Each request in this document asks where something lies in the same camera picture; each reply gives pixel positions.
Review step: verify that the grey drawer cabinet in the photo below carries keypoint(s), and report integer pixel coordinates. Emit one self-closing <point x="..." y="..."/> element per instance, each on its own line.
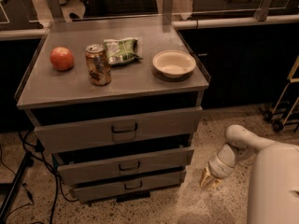
<point x="115" y="103"/>

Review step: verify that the crushed soda can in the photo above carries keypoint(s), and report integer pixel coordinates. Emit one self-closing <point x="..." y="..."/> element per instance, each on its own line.
<point x="97" y="64"/>

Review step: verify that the grey drawer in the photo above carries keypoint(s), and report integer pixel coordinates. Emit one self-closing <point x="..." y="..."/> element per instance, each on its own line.
<point x="90" y="171"/>
<point x="130" y="185"/>
<point x="104" y="132"/>

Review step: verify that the dark counter with rail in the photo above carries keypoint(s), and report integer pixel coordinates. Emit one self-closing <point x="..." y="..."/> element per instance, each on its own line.
<point x="248" y="61"/>

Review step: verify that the black stand leg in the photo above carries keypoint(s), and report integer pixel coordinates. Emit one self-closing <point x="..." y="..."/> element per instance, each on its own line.
<point x="12" y="188"/>

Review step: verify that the white bowl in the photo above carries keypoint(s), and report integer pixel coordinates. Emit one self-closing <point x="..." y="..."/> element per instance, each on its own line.
<point x="174" y="63"/>

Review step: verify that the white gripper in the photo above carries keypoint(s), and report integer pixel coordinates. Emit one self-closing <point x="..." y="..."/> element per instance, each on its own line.
<point x="220" y="167"/>

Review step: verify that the red apple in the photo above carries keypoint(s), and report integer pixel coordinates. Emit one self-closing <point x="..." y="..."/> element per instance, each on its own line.
<point x="62" y="58"/>

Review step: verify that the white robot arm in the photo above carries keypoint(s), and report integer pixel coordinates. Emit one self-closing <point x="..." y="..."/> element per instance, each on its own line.
<point x="273" y="196"/>

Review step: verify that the green chip bag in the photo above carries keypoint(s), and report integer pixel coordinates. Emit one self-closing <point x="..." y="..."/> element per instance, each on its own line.
<point x="122" y="51"/>

